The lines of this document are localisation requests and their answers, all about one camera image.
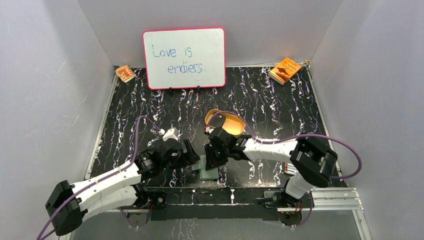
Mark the pink framed whiteboard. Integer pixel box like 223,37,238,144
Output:
142,27,227,90

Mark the card inside tray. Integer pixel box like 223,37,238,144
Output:
208,114,226,128

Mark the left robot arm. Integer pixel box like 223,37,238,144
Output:
45,139,200,236

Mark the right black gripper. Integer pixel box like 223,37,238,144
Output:
204,143,230,171

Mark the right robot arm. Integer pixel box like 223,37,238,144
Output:
204,127,338,207

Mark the orange book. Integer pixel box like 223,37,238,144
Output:
268,57,302,85

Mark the marker pen box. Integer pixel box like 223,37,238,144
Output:
283,163,298,176

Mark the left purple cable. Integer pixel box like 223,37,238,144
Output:
36,115,165,240

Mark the mint green card holder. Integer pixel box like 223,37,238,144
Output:
191,155,219,180

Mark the small orange card box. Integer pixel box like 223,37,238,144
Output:
115,65,136,83

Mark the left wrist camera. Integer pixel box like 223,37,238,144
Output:
159,127,179,142

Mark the aluminium frame rail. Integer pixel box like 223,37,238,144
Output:
79,186,363,216

